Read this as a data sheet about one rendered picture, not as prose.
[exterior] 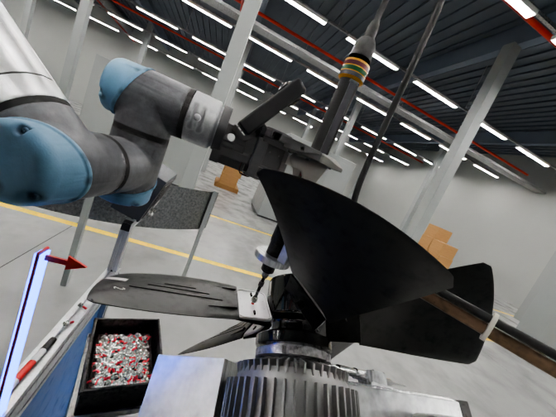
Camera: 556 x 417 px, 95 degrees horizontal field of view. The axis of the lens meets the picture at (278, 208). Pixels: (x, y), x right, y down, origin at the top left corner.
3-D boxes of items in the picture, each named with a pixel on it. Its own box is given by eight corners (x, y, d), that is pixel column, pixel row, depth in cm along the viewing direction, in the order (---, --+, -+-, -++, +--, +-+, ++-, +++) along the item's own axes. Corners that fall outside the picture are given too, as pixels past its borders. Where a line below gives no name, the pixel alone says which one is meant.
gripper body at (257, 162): (271, 181, 48) (208, 156, 44) (289, 136, 46) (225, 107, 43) (280, 189, 40) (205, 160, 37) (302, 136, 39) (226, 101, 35)
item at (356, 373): (312, 369, 51) (402, 391, 67) (320, 369, 49) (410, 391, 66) (312, 357, 52) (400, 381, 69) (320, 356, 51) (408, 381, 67)
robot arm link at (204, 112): (199, 95, 41) (195, 84, 34) (227, 107, 43) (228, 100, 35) (185, 139, 43) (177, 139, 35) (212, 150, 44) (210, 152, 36)
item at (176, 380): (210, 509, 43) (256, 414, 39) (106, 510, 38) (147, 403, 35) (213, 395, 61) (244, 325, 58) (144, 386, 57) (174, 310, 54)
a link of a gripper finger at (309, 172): (329, 196, 44) (280, 175, 43) (344, 164, 43) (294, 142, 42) (334, 198, 41) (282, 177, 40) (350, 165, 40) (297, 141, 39)
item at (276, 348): (347, 366, 46) (346, 353, 48) (294, 350, 39) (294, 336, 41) (291, 367, 55) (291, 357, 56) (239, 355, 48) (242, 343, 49)
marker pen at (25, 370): (8, 391, 47) (58, 337, 60) (-2, 390, 47) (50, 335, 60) (7, 398, 47) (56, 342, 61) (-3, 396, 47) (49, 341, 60)
